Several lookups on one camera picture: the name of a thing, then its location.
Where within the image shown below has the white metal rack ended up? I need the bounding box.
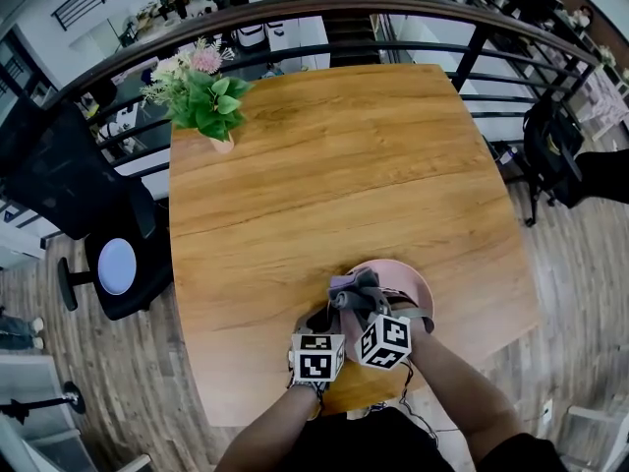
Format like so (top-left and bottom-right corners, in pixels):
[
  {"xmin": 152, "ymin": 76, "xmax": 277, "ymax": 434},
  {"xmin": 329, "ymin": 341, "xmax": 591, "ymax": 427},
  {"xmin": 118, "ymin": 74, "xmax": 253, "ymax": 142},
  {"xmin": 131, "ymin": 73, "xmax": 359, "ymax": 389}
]
[{"xmin": 559, "ymin": 403, "xmax": 629, "ymax": 472}]

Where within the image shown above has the black backpack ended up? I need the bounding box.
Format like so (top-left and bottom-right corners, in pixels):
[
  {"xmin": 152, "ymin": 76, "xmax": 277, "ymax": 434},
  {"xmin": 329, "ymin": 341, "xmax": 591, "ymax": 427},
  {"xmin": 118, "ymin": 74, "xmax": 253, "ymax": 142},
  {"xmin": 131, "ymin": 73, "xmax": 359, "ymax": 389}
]
[{"xmin": 523, "ymin": 96, "xmax": 586, "ymax": 186}]

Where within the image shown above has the pink vase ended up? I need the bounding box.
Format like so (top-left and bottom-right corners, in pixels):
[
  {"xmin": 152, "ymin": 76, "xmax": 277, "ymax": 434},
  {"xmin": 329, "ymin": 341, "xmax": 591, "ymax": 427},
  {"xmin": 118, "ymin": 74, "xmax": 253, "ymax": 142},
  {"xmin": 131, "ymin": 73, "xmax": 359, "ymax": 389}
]
[{"xmin": 208, "ymin": 133, "xmax": 236, "ymax": 155}]

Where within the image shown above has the table with pink checked cloth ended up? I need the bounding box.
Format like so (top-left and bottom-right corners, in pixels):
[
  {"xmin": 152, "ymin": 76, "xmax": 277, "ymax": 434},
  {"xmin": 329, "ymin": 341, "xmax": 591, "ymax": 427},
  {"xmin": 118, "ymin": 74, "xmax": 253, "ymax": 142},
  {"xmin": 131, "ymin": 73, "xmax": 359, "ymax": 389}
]
[{"xmin": 574, "ymin": 64, "xmax": 629, "ymax": 140}]

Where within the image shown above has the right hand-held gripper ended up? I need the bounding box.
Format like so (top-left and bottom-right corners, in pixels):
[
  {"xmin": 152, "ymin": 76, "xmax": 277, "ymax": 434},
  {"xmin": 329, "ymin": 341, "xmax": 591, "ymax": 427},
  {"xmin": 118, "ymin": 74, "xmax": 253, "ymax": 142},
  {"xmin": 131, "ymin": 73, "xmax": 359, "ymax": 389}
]
[{"xmin": 329, "ymin": 286, "xmax": 436, "ymax": 372}]

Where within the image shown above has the black mesh office chair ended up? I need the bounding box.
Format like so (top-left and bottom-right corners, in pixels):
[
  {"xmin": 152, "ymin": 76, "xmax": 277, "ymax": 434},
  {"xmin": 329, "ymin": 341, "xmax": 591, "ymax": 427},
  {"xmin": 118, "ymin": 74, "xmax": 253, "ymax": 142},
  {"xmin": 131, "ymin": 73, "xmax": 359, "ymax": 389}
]
[
  {"xmin": 0, "ymin": 96, "xmax": 173, "ymax": 322},
  {"xmin": 521, "ymin": 90, "xmax": 629, "ymax": 228}
]

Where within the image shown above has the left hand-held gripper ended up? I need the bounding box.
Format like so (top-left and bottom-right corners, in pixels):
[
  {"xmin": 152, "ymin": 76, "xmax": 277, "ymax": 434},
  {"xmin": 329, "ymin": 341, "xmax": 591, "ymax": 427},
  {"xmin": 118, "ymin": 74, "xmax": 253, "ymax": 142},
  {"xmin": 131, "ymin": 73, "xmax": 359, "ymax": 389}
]
[{"xmin": 288, "ymin": 307, "xmax": 348, "ymax": 385}]

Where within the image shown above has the grey cleaning cloth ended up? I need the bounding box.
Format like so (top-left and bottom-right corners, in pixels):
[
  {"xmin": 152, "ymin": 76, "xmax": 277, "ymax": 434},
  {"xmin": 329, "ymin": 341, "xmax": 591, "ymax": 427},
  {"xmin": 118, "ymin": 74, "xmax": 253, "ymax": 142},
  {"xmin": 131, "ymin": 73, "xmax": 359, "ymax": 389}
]
[{"xmin": 327, "ymin": 268, "xmax": 380, "ymax": 312}]

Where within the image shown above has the person's black clothing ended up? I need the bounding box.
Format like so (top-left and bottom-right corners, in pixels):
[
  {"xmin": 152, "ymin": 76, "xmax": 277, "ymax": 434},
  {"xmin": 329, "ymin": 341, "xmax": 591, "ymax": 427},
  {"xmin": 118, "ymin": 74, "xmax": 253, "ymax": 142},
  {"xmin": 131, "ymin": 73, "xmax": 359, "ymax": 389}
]
[{"xmin": 282, "ymin": 405, "xmax": 569, "ymax": 472}]

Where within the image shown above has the person's right forearm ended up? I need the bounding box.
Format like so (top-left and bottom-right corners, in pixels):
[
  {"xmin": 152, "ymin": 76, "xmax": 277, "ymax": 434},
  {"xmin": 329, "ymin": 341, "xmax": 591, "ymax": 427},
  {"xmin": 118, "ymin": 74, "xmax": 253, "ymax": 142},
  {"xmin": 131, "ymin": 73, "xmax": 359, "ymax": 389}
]
[{"xmin": 407, "ymin": 326, "xmax": 525, "ymax": 466}]

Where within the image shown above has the artificial flower bouquet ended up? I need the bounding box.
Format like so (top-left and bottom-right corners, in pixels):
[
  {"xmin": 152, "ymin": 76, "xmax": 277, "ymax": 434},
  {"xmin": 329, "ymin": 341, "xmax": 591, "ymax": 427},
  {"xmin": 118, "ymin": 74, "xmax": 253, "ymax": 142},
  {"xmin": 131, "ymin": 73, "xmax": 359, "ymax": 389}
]
[{"xmin": 140, "ymin": 36, "xmax": 255, "ymax": 143}]

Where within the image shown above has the dark staircase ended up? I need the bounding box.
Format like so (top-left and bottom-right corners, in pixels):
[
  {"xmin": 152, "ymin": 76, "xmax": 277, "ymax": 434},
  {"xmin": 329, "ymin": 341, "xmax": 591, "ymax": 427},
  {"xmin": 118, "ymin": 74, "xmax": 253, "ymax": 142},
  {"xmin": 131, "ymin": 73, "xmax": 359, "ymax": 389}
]
[{"xmin": 307, "ymin": 0, "xmax": 382, "ymax": 68}]

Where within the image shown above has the black stand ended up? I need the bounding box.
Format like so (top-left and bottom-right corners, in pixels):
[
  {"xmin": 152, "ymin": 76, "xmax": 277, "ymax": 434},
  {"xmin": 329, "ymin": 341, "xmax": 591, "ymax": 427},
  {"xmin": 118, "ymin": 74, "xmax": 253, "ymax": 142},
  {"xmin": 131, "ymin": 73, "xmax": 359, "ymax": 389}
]
[{"xmin": 0, "ymin": 381, "xmax": 87, "ymax": 425}]

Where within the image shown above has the wooden-topped black metal railing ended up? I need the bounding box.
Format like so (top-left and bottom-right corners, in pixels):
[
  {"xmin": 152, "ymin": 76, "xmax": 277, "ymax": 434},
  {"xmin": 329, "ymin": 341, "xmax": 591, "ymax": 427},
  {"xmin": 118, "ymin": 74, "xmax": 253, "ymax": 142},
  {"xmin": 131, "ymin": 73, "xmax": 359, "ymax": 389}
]
[{"xmin": 0, "ymin": 0, "xmax": 610, "ymax": 201}]

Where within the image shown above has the person's left forearm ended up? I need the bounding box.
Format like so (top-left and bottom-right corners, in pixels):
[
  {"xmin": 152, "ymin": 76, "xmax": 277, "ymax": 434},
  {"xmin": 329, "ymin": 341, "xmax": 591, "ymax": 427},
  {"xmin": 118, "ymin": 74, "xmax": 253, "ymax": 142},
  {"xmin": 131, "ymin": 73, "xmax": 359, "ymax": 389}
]
[{"xmin": 213, "ymin": 383, "xmax": 325, "ymax": 472}]

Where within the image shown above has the white round disc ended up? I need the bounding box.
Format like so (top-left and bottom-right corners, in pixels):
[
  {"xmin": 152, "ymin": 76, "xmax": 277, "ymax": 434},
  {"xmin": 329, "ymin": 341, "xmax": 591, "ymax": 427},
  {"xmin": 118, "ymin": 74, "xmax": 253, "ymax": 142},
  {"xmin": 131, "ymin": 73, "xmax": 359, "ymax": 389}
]
[{"xmin": 96, "ymin": 238, "xmax": 138, "ymax": 297}]

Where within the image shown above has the pink round plate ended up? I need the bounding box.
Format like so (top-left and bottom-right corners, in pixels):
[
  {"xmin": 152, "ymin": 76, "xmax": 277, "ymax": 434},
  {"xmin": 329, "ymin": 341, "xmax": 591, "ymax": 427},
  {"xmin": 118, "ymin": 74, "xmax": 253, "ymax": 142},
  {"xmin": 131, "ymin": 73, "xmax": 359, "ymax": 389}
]
[{"xmin": 326, "ymin": 258, "xmax": 436, "ymax": 363}]

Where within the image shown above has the white panel board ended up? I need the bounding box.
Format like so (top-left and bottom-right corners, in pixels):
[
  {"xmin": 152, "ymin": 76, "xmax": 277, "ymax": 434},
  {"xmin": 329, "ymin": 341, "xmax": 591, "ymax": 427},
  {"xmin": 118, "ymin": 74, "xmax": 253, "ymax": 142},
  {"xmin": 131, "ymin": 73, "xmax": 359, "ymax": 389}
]
[{"xmin": 0, "ymin": 354, "xmax": 99, "ymax": 472}]

